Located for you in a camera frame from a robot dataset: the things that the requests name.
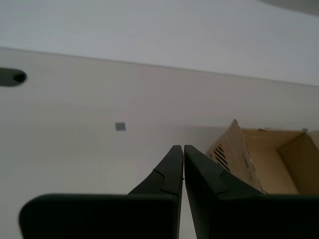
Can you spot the open cardboard box black stripes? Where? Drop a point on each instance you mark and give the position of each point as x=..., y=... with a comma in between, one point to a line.
x=264, y=159

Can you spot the grey tape square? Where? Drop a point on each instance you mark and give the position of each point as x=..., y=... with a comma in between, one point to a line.
x=120, y=126

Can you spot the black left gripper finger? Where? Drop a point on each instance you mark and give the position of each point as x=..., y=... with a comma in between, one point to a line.
x=99, y=216
x=249, y=216

